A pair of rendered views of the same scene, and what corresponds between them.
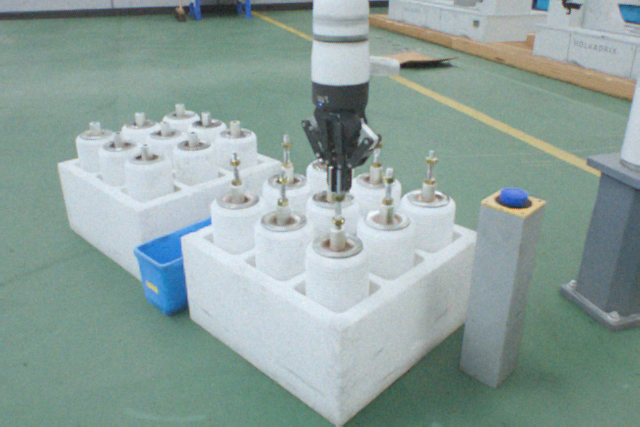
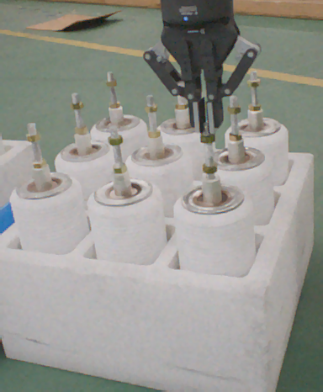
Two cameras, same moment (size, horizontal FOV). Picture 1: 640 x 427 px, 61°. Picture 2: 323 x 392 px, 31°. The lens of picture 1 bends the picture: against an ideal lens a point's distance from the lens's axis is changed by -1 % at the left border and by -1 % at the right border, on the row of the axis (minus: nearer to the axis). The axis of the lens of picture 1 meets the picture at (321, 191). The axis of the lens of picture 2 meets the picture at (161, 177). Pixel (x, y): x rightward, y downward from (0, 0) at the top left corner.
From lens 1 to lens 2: 0.30 m
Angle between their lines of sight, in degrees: 18
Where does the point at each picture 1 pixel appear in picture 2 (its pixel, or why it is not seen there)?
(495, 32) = not seen: outside the picture
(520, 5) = not seen: outside the picture
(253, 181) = (10, 172)
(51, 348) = not seen: outside the picture
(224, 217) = (39, 210)
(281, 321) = (166, 312)
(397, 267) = (265, 209)
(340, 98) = (212, 4)
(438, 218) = (278, 145)
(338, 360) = (263, 331)
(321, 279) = (212, 243)
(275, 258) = (131, 239)
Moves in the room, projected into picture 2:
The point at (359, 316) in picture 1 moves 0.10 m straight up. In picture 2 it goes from (269, 272) to (267, 195)
